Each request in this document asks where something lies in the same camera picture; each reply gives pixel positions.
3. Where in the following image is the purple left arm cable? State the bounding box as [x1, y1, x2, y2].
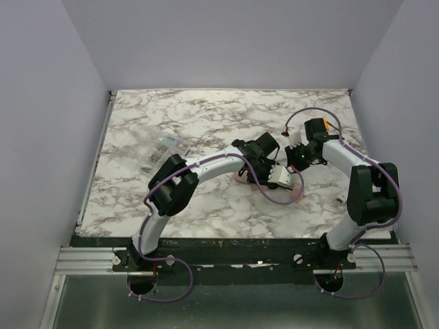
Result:
[127, 152, 305, 303]

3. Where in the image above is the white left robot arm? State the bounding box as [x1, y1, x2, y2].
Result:
[127, 133, 280, 270]

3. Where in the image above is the aluminium frame rail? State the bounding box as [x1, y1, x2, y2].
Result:
[37, 89, 117, 329]

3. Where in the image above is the yellow tape measure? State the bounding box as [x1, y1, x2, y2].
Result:
[322, 118, 340, 132]

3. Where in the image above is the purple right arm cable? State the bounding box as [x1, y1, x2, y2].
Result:
[285, 107, 403, 298]

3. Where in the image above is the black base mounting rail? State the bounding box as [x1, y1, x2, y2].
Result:
[112, 238, 356, 285]

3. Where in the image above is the clear bag of screws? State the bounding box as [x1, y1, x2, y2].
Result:
[139, 133, 190, 175]

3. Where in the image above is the pink folding umbrella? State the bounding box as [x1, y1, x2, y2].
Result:
[233, 171, 305, 203]

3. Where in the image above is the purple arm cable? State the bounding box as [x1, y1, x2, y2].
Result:
[285, 107, 403, 298]
[127, 152, 305, 303]

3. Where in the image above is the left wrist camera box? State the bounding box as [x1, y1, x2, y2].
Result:
[268, 164, 294, 189]

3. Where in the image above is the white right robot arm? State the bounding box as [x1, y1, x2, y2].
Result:
[282, 118, 402, 251]

